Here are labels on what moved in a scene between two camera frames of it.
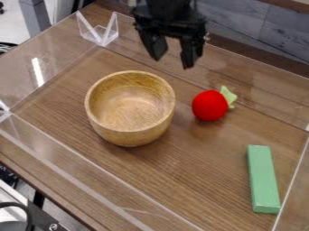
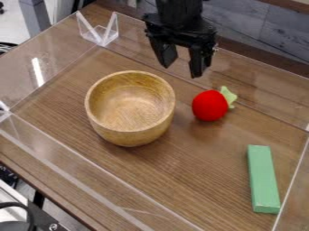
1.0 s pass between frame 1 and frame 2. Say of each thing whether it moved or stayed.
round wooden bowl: stayed
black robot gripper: moved
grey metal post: stayed
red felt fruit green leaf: stayed
